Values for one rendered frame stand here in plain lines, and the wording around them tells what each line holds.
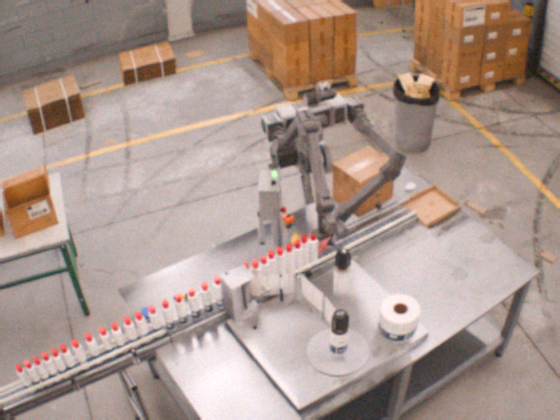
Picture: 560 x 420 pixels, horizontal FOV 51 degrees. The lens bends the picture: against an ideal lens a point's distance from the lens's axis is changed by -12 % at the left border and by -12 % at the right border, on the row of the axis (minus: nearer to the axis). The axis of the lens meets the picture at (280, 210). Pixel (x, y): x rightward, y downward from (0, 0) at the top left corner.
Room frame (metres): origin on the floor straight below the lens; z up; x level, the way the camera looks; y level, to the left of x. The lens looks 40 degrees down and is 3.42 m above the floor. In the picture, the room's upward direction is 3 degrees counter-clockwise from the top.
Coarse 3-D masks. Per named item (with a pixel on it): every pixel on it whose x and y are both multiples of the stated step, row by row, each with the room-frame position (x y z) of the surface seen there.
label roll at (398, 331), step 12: (384, 300) 2.13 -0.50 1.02; (396, 300) 2.12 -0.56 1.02; (408, 300) 2.11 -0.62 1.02; (384, 312) 2.04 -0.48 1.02; (396, 312) 2.10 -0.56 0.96; (408, 312) 2.03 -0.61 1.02; (384, 324) 2.01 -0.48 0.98; (396, 324) 1.97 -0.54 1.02; (408, 324) 1.96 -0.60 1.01; (384, 336) 2.00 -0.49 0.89; (396, 336) 1.96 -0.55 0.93; (408, 336) 1.97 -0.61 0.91
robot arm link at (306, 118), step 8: (296, 112) 2.72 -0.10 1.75; (304, 112) 2.73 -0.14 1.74; (296, 120) 2.73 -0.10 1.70; (304, 120) 2.66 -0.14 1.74; (312, 120) 2.68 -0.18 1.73; (288, 128) 2.82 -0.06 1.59; (296, 128) 2.73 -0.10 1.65; (304, 128) 2.62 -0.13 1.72; (312, 128) 2.63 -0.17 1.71; (288, 136) 2.80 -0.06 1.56; (296, 136) 2.79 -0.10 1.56; (272, 144) 2.91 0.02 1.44; (280, 144) 2.85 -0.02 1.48; (288, 144) 2.83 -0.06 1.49; (272, 152) 2.89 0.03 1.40; (280, 152) 2.85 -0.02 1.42
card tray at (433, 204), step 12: (420, 192) 3.16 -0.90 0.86; (432, 192) 3.19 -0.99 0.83; (444, 192) 3.14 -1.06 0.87; (408, 204) 3.08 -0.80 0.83; (420, 204) 3.07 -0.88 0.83; (432, 204) 3.07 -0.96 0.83; (444, 204) 3.06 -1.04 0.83; (456, 204) 3.04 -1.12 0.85; (420, 216) 2.96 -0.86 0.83; (432, 216) 2.95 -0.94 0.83; (444, 216) 2.93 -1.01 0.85
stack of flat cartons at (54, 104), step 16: (64, 80) 6.14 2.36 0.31; (32, 96) 5.85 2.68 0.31; (48, 96) 5.80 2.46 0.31; (64, 96) 5.75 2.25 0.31; (80, 96) 5.79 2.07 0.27; (32, 112) 5.55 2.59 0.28; (48, 112) 5.62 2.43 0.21; (64, 112) 5.69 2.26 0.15; (80, 112) 5.76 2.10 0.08; (32, 128) 5.53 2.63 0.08; (48, 128) 5.60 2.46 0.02
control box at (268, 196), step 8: (264, 176) 2.58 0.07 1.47; (264, 184) 2.51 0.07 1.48; (264, 192) 2.46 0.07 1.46; (272, 192) 2.46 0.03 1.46; (264, 200) 2.46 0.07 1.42; (272, 200) 2.46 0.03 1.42; (264, 208) 2.46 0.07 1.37; (272, 208) 2.46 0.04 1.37; (264, 216) 2.47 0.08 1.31; (272, 216) 2.46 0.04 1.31; (280, 216) 2.47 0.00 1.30
